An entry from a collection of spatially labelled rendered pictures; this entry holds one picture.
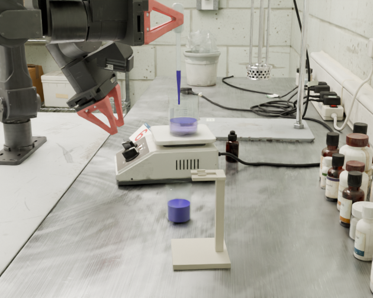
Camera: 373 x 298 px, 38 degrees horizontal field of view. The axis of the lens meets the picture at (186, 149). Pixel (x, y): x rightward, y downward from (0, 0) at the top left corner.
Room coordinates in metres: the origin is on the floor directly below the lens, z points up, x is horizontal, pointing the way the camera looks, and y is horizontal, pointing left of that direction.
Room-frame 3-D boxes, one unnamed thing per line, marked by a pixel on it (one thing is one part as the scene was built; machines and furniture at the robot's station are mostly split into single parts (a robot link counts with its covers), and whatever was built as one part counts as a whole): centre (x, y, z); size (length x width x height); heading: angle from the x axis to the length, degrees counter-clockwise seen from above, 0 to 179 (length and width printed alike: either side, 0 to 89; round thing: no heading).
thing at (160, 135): (1.07, 0.01, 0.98); 0.12 x 0.12 x 0.01; 9
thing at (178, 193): (0.84, 0.01, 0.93); 0.04 x 0.04 x 0.06
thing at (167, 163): (1.07, 0.03, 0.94); 0.22 x 0.13 x 0.08; 99
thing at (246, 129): (1.41, -0.18, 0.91); 0.30 x 0.20 x 0.01; 86
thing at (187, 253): (0.71, -0.02, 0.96); 0.08 x 0.08 x 0.13; 3
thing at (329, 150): (1.02, -0.28, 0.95); 0.04 x 0.04 x 0.10
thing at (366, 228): (0.71, -0.26, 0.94); 0.03 x 0.03 x 0.08
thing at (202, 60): (2.10, -0.06, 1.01); 0.14 x 0.14 x 0.21
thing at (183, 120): (1.06, 0.00, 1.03); 0.07 x 0.06 x 0.08; 98
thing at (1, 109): (1.21, 0.38, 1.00); 0.09 x 0.06 x 0.06; 127
